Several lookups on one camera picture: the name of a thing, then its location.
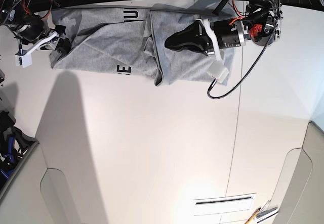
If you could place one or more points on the grey T-shirt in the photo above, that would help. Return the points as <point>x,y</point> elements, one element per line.
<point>129,41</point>

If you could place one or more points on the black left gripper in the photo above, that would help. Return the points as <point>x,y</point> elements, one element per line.
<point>195,38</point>

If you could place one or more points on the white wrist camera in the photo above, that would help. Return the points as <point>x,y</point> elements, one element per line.
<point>23,60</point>
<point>218,71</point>

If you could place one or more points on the metal binder clip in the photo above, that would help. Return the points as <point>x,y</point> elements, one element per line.
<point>266,214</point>

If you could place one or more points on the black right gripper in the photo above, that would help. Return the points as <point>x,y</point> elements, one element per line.
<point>32,29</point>

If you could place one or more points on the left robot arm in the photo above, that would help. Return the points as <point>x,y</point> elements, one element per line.
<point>259,23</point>

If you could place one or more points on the white cable grommet plate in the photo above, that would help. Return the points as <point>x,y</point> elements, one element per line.
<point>223,205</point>

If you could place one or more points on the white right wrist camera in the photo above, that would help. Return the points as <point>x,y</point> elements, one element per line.
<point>23,60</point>

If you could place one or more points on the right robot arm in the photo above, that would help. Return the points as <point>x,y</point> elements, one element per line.
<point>13,12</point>

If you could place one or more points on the blue black tool pile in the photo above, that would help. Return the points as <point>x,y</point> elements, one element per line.
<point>13,146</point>

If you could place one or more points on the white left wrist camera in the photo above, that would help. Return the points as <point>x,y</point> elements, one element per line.
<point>218,71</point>

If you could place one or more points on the yellow pencil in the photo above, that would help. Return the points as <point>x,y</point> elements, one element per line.
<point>253,216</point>

